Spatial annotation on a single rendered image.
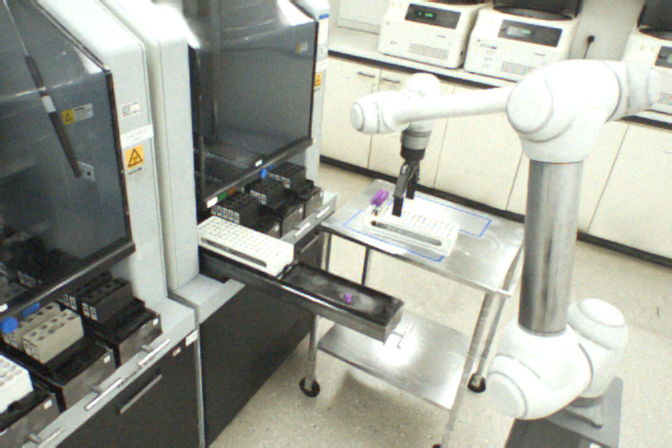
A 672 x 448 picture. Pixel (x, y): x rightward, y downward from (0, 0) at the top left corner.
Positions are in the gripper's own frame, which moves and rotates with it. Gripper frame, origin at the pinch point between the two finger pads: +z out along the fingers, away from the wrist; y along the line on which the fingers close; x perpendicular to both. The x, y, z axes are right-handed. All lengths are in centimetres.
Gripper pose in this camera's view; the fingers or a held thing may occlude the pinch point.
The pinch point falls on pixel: (403, 204)
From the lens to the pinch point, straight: 174.4
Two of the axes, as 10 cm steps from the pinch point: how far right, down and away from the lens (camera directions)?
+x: -9.1, -2.8, 3.1
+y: 4.1, -4.4, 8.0
